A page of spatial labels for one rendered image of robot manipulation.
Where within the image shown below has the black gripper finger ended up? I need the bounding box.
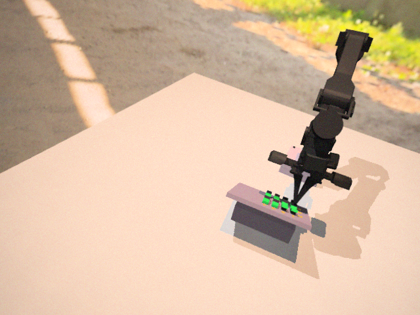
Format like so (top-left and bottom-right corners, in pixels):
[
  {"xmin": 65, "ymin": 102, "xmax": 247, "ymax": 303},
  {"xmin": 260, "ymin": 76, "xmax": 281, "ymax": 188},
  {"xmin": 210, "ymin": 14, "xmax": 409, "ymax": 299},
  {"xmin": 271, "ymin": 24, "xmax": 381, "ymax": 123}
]
[
  {"xmin": 295, "ymin": 176, "xmax": 322, "ymax": 204},
  {"xmin": 289, "ymin": 170, "xmax": 303, "ymax": 203}
]

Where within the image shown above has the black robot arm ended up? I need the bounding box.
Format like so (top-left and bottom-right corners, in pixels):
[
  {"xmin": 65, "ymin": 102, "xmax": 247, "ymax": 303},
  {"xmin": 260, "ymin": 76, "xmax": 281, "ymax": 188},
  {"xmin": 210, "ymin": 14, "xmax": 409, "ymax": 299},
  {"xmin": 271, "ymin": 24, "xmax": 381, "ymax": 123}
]
[{"xmin": 298, "ymin": 29, "xmax": 374, "ymax": 174}]

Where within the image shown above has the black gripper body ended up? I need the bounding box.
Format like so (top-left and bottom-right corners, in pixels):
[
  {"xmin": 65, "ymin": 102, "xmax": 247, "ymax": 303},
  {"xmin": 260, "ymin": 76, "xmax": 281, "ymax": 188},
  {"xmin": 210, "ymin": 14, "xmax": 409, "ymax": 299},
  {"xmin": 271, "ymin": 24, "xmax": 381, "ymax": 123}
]
[{"xmin": 268, "ymin": 137, "xmax": 352, "ymax": 190}]

